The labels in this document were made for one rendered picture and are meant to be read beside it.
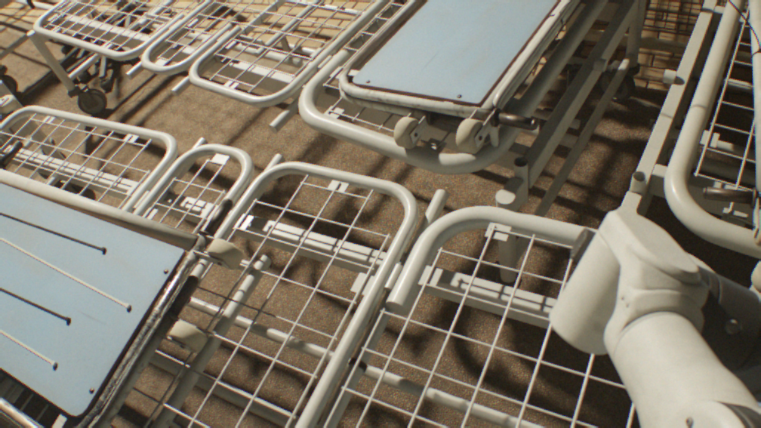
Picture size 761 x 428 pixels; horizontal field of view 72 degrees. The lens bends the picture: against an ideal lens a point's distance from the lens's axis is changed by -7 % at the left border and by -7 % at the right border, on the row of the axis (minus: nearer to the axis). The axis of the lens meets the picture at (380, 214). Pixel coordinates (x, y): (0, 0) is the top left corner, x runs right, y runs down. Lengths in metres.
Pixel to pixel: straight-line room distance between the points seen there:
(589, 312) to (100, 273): 0.89
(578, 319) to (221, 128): 1.88
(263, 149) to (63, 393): 1.25
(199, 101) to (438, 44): 1.36
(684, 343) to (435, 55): 0.97
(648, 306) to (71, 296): 0.99
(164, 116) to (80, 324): 1.49
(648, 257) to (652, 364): 0.09
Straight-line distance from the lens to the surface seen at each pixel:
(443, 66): 1.23
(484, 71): 1.18
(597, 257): 0.51
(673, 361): 0.40
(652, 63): 2.20
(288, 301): 1.62
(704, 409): 0.30
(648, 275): 0.45
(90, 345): 1.08
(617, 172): 1.78
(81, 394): 1.05
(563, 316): 0.53
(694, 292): 0.47
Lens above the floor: 1.31
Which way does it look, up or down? 50 degrees down
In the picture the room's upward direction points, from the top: 18 degrees counter-clockwise
